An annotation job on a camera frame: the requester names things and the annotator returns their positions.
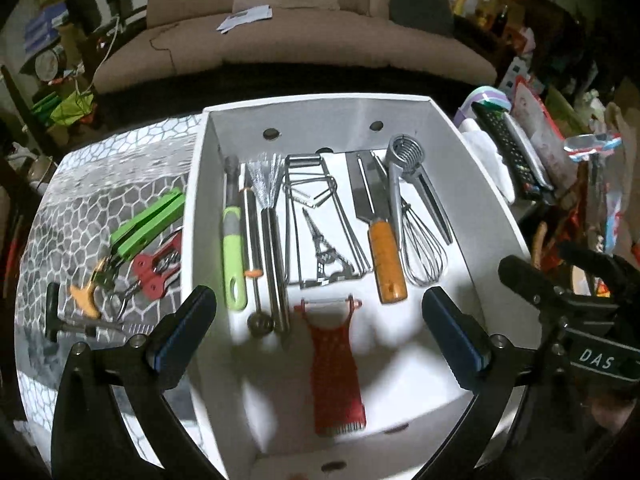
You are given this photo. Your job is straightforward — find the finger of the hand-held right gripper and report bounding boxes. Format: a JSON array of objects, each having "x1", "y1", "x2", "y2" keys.
[
  {"x1": 556, "y1": 241, "x2": 640, "y2": 288},
  {"x1": 497, "y1": 254, "x2": 573, "y2": 322}
]

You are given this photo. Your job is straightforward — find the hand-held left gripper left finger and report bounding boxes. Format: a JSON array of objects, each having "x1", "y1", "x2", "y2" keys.
[{"x1": 51, "y1": 285, "x2": 219, "y2": 480}]

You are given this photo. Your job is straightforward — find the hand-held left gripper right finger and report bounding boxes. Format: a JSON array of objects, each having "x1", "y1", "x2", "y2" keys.
[{"x1": 421, "y1": 286, "x2": 553, "y2": 480}]

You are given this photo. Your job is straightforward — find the white rectangular box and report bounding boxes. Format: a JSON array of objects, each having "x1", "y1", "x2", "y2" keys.
[{"x1": 187, "y1": 92, "x2": 532, "y2": 480}]

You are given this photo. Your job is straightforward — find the silver spring nutcracker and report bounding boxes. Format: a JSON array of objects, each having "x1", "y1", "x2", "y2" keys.
[{"x1": 386, "y1": 133, "x2": 455, "y2": 247}]

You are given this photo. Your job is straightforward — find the pastel striped round container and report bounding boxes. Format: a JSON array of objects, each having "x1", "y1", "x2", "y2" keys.
[{"x1": 456, "y1": 85, "x2": 512, "y2": 122}]

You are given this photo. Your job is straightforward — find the steel melon baller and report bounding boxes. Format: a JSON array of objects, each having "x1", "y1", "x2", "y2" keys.
[{"x1": 241, "y1": 187, "x2": 274, "y2": 339}]

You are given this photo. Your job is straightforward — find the blue and red snack bag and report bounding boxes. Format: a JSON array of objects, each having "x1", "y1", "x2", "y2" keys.
[{"x1": 564, "y1": 131, "x2": 624, "y2": 253}]

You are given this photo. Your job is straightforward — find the steel balloon whisk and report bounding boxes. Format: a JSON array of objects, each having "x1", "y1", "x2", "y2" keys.
[{"x1": 399, "y1": 199, "x2": 449, "y2": 288}]

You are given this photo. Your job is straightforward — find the green folding tool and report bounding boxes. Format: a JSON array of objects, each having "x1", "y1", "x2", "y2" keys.
[{"x1": 108, "y1": 188, "x2": 187, "y2": 262}]

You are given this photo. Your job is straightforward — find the red peeler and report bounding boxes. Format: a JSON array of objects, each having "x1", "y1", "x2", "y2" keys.
[{"x1": 293, "y1": 295, "x2": 368, "y2": 437}]

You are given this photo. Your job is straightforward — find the white cloth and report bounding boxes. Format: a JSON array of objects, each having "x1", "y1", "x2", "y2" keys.
[{"x1": 459, "y1": 117, "x2": 517, "y2": 204}]

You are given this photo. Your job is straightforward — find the black remote control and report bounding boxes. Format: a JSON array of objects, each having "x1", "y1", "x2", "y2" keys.
[{"x1": 471, "y1": 102, "x2": 547, "y2": 199}]

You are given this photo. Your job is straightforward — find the green bag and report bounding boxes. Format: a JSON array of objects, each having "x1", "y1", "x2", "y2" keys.
[{"x1": 49, "y1": 92, "x2": 97, "y2": 129}]

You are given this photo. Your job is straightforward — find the dark glass bottle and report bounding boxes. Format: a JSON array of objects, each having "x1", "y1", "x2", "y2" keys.
[{"x1": 492, "y1": 4, "x2": 512, "y2": 37}]

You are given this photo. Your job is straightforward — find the dark cushion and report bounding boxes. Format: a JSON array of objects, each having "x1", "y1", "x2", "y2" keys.
[{"x1": 389, "y1": 0, "x2": 454, "y2": 37}]

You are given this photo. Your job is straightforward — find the brown sofa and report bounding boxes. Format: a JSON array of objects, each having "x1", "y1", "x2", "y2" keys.
[{"x1": 92, "y1": 0, "x2": 499, "y2": 94}]

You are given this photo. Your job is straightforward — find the white papers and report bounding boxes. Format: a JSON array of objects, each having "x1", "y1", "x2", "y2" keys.
[{"x1": 216, "y1": 4, "x2": 274, "y2": 34}]

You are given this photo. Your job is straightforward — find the stack of blue boxes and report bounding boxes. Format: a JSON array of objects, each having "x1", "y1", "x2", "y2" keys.
[{"x1": 22, "y1": 2, "x2": 69, "y2": 54}]

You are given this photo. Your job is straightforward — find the large black speaker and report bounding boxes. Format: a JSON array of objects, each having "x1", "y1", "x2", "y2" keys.
[{"x1": 66, "y1": 0, "x2": 102, "y2": 37}]

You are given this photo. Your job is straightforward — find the green handled peeler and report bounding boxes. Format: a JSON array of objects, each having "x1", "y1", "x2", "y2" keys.
[{"x1": 221, "y1": 154, "x2": 249, "y2": 311}]

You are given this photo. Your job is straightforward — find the orange handled opener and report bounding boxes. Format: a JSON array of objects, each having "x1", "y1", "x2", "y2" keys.
[{"x1": 68, "y1": 256, "x2": 132, "y2": 322}]

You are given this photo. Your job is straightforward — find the steel wire bundle whisk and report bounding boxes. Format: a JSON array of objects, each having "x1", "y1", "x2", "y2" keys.
[{"x1": 246, "y1": 154, "x2": 292, "y2": 337}]

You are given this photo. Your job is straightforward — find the black t-handle tool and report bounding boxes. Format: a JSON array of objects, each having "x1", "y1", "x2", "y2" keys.
[{"x1": 45, "y1": 282, "x2": 127, "y2": 342}]

